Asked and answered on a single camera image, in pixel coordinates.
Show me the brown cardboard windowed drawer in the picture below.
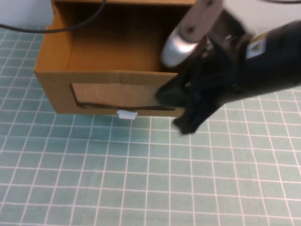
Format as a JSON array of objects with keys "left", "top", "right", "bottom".
[{"left": 34, "top": 1, "right": 198, "bottom": 118}]

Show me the white plastic drawer handle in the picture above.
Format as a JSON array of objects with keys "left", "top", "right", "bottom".
[{"left": 117, "top": 109, "right": 138, "bottom": 120}]

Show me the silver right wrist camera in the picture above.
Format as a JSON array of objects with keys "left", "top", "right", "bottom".
[{"left": 161, "top": 0, "right": 227, "bottom": 68}]

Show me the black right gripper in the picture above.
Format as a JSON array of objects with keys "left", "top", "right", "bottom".
[{"left": 156, "top": 39, "right": 238, "bottom": 135}]

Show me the brown cardboard shoe box sleeve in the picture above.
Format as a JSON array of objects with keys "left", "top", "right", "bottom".
[{"left": 51, "top": 0, "right": 197, "bottom": 4}]

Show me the black left camera cable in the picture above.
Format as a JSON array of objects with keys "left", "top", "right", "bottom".
[{"left": 0, "top": 0, "right": 106, "bottom": 34}]

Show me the green white-grid tablecloth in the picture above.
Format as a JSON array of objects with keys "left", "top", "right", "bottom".
[{"left": 0, "top": 24, "right": 301, "bottom": 226}]

